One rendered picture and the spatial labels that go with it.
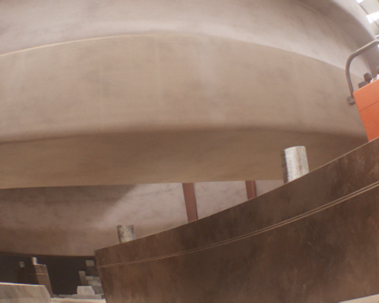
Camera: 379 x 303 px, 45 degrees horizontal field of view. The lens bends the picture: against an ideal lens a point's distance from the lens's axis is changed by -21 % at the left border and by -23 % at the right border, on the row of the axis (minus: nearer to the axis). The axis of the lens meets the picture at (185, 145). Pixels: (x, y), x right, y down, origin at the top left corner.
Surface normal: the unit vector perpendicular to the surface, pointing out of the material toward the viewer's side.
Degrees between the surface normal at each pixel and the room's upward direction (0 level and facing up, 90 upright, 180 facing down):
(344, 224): 90
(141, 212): 90
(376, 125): 97
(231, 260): 90
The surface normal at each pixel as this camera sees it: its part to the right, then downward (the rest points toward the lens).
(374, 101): -0.83, 0.10
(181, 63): 0.36, -0.29
